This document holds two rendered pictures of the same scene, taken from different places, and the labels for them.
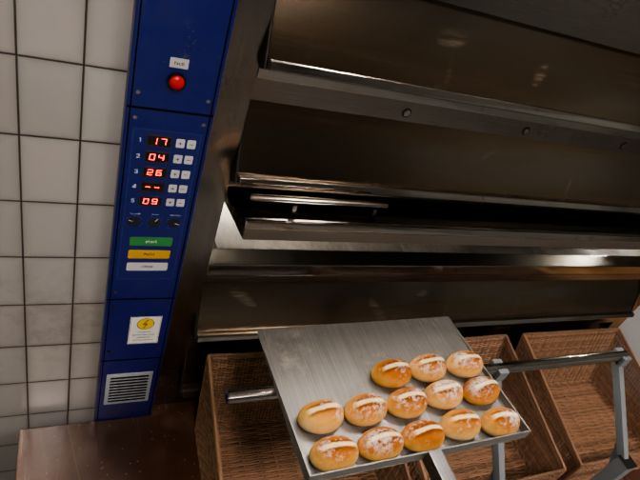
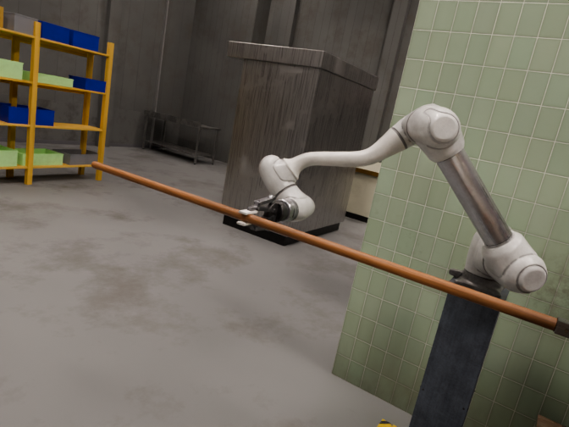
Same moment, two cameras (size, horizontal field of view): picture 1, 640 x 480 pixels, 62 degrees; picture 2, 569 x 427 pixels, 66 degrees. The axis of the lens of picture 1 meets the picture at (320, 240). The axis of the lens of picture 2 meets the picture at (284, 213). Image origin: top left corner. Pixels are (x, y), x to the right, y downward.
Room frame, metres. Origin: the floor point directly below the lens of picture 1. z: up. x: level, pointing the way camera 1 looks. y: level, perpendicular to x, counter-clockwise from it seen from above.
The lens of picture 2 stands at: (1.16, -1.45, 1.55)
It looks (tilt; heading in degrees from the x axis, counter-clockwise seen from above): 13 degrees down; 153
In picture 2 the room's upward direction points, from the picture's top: 11 degrees clockwise
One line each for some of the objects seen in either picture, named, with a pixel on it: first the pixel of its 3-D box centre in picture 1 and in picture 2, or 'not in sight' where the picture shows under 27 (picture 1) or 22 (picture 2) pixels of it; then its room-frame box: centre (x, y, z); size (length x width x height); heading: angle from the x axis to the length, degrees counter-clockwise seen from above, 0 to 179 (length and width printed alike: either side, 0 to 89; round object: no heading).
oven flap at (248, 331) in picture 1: (465, 298); not in sight; (1.46, -0.53, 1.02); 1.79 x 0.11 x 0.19; 122
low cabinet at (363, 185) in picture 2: not in sight; (378, 190); (-5.57, 3.87, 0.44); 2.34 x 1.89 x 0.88; 123
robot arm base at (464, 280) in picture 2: not in sight; (476, 278); (-0.03, 0.11, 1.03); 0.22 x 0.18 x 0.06; 33
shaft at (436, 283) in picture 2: not in sight; (257, 221); (-0.10, -0.89, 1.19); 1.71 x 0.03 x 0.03; 34
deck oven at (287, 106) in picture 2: not in sight; (293, 146); (-4.24, 1.24, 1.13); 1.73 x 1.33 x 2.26; 123
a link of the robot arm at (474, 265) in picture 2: not in sight; (492, 249); (-0.01, 0.12, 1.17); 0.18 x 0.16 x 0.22; 156
